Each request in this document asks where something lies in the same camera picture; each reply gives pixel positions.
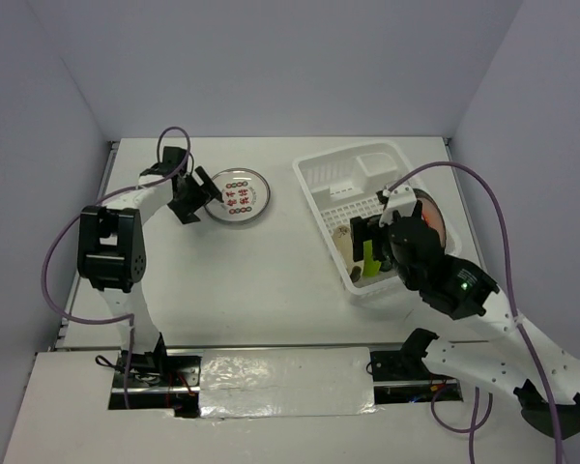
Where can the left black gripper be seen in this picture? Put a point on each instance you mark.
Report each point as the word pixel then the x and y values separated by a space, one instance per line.
pixel 185 212

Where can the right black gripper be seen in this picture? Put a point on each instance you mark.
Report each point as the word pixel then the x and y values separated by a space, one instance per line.
pixel 363 227

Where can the cream plate with black blot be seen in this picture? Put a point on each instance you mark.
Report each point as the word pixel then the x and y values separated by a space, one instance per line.
pixel 342 238

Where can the lime green plate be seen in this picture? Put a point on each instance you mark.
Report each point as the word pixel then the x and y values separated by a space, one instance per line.
pixel 371 266

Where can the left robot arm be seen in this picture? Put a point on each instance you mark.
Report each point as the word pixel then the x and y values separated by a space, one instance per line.
pixel 112 255

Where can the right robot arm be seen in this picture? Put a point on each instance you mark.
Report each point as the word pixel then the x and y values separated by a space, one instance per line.
pixel 528 366

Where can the white plastic dish rack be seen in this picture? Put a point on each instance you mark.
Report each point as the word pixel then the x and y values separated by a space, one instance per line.
pixel 341 184

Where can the red orange plate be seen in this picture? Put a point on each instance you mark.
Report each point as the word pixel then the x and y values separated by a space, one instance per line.
pixel 432 215

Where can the silver foil tape sheet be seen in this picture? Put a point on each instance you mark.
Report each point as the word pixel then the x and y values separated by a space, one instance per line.
pixel 318 382

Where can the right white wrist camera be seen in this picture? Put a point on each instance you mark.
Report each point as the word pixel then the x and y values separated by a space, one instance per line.
pixel 401 200

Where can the black metal base rail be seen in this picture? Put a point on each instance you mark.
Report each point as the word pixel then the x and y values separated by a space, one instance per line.
pixel 178 393

